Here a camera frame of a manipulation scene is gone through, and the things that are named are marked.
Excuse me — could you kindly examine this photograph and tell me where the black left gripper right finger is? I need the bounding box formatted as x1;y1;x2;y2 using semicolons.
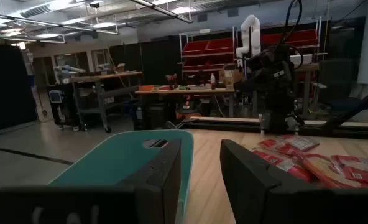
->
220;139;368;224

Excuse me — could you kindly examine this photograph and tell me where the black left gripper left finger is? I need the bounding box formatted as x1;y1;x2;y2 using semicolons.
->
0;139;182;224

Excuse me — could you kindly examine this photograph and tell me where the cardboard box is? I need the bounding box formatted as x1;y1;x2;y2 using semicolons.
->
218;68;244;90

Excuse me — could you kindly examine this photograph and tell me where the teal plastic basket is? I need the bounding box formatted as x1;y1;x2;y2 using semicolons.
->
48;129;195;224

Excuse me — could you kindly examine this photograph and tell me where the shelf rack with red bins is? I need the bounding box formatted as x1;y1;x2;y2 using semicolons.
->
179;17;323;82

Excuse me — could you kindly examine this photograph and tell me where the wooden workbench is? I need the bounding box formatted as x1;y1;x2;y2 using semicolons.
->
134;86;236;118

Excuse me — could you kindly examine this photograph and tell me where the shop vacuum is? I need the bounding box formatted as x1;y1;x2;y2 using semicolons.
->
174;95;203;121

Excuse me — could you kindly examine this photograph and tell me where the red power drill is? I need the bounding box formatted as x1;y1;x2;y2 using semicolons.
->
165;73;178;90

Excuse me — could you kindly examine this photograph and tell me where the black equipment cart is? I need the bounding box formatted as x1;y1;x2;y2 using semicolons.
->
46;83;81;131

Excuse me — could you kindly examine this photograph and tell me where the grey metal workbench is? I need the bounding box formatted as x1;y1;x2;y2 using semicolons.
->
68;70;144;134

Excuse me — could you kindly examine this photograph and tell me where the black partition curtain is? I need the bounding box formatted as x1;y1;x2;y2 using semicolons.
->
0;43;38;135

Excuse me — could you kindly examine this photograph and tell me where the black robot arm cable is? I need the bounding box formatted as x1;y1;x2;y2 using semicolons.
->
272;0;305;70

